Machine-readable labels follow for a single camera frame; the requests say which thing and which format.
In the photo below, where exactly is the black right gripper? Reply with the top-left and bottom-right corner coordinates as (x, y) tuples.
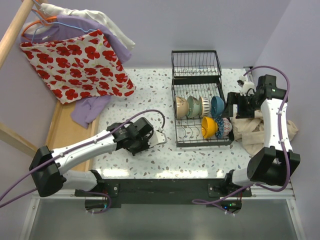
(221, 91), (261, 120)

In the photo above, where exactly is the solid blue bowl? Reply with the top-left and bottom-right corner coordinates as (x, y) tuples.
(210, 96), (225, 118)

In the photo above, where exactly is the blue triangle pattern bowl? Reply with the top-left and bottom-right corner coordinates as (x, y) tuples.
(214, 117), (232, 139)

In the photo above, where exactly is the striped cream bowl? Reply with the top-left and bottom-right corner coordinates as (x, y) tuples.
(199, 96), (212, 118)

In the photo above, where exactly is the orange yellow bowl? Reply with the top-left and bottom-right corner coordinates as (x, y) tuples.
(201, 116), (218, 139)

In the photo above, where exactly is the mint green bowl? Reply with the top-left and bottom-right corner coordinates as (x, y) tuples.
(186, 96), (201, 119)

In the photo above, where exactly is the floral pattern bowl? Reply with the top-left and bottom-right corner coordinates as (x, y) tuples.
(175, 96), (189, 119)

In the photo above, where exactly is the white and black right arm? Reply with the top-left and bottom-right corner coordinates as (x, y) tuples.
(222, 74), (301, 197)

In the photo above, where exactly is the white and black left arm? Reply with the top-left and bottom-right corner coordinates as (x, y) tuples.
(29, 117), (167, 197)

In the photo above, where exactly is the beige crumpled cloth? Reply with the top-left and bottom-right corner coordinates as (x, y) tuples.
(231, 116), (300, 157)

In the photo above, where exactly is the light wooden tray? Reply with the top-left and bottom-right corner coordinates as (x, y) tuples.
(45, 101), (100, 150)

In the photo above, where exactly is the red poppy print cloth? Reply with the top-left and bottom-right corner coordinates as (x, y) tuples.
(20, 30), (136, 104)

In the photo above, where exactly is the lilac purple shirt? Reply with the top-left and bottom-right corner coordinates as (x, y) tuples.
(19, 15), (136, 128)

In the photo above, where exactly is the orange clothes hanger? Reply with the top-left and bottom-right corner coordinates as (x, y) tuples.
(20, 0), (57, 38)

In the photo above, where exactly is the white hanging garment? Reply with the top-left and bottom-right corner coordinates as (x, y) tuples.
(40, 3), (136, 51)

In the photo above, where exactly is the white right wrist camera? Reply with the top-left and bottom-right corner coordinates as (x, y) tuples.
(237, 75), (255, 96)

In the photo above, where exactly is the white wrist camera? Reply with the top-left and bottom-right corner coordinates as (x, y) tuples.
(149, 130), (168, 147)
(237, 75), (255, 96)

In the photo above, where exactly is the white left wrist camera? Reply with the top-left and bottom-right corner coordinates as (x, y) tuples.
(149, 130), (168, 147)

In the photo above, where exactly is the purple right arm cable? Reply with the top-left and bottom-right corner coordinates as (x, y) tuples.
(191, 65), (292, 213)

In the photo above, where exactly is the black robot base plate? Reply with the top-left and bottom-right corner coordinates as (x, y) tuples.
(74, 178), (239, 210)

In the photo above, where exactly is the wooden clothes rail frame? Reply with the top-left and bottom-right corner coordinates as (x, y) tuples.
(0, 0), (73, 173)

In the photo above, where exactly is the blue wire clothes hanger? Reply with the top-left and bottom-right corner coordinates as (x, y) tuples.
(24, 14), (99, 43)

